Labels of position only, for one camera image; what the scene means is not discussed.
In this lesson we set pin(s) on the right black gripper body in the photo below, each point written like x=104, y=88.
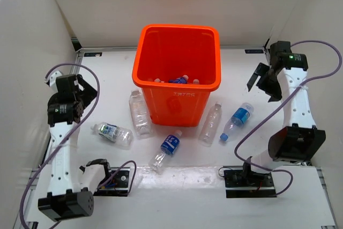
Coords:
x=271, y=73

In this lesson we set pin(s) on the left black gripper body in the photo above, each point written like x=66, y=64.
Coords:
x=55, y=100

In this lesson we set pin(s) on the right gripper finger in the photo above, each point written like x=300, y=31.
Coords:
x=257, y=74
x=270, y=85

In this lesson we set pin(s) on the blue cap blue label bottle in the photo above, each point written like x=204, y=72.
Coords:
x=237, y=122

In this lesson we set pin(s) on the green white label bottle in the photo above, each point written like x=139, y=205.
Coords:
x=120, y=137

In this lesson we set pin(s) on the clear unlabeled Pocari bottle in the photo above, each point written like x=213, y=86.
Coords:
x=211, y=124

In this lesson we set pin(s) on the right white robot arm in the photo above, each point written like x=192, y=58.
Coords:
x=299, y=139

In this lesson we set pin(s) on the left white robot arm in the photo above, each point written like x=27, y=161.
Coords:
x=71, y=187

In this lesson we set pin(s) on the blue bottle inside bin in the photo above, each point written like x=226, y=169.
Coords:
x=180, y=80

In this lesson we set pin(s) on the orange plastic bin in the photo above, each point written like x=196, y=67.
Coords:
x=171, y=51

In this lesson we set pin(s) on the clear apple juice bottle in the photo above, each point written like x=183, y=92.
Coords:
x=140, y=116

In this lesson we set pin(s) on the dark blue label bottle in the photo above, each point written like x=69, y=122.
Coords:
x=161, y=159

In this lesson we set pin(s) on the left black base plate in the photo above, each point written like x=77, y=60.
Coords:
x=120, y=185

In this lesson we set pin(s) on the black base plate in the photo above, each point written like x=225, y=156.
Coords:
x=120, y=185
x=239, y=184

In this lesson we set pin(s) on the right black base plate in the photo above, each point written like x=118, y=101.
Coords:
x=239, y=184

